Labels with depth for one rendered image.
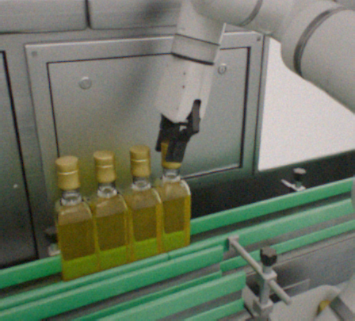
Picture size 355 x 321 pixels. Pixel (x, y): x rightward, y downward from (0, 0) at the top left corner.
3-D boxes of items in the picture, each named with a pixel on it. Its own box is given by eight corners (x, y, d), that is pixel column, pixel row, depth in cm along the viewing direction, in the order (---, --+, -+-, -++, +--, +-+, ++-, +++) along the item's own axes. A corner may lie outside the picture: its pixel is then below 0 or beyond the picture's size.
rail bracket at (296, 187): (284, 207, 100) (291, 159, 95) (303, 220, 94) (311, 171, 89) (272, 210, 99) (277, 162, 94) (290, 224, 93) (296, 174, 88)
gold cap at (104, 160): (113, 171, 66) (112, 147, 64) (119, 181, 63) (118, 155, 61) (93, 175, 64) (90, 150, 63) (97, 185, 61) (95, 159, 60)
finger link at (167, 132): (158, 110, 69) (149, 145, 71) (164, 116, 66) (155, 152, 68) (173, 112, 70) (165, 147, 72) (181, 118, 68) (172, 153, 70)
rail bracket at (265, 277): (236, 268, 78) (239, 214, 73) (292, 333, 63) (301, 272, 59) (223, 273, 76) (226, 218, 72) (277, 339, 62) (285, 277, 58)
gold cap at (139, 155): (146, 166, 68) (146, 143, 66) (154, 174, 65) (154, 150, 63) (127, 170, 66) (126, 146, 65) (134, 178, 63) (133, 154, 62)
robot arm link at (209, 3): (287, -22, 52) (234, -44, 47) (263, 56, 55) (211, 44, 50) (219, -25, 64) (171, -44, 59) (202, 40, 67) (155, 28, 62)
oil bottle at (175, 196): (178, 260, 80) (179, 167, 72) (190, 278, 76) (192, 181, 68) (153, 268, 78) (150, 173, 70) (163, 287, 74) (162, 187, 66)
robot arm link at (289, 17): (285, 78, 42) (192, 11, 56) (354, 92, 49) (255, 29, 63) (327, 0, 38) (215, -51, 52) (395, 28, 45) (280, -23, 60)
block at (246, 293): (239, 301, 79) (242, 273, 76) (268, 338, 71) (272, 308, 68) (223, 307, 77) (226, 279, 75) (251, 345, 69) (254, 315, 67)
